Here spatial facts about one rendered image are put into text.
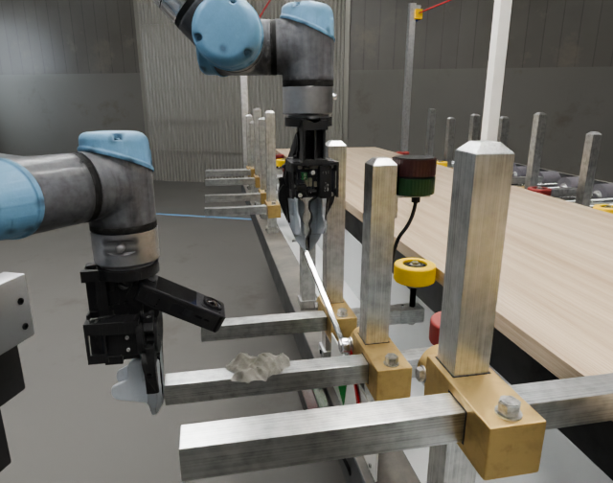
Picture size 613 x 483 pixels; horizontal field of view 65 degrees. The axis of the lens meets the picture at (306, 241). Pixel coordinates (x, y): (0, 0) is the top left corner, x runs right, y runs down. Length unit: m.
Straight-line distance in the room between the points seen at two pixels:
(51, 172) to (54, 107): 8.40
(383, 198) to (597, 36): 6.60
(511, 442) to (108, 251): 0.44
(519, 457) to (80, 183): 0.47
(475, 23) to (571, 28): 1.11
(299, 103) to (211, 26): 0.20
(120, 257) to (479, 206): 0.38
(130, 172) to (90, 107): 7.96
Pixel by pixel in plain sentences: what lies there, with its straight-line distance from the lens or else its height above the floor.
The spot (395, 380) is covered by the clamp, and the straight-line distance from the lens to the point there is 0.68.
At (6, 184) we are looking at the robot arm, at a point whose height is 1.14.
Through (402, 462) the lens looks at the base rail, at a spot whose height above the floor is 0.70.
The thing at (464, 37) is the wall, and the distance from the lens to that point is 6.92.
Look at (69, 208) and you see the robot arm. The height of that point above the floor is 1.11.
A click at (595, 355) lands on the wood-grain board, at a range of 0.73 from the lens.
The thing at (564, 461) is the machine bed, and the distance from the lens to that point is 0.76.
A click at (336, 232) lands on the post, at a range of 0.92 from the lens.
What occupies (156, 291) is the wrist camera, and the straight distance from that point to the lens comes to 0.60.
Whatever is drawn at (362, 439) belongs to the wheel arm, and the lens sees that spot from 0.43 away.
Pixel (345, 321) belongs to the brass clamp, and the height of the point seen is 0.82.
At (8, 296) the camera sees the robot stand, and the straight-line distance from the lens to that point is 0.72.
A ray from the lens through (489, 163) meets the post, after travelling 0.42.
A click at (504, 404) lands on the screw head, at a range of 0.43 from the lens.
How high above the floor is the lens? 1.21
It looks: 16 degrees down
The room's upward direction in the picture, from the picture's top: straight up
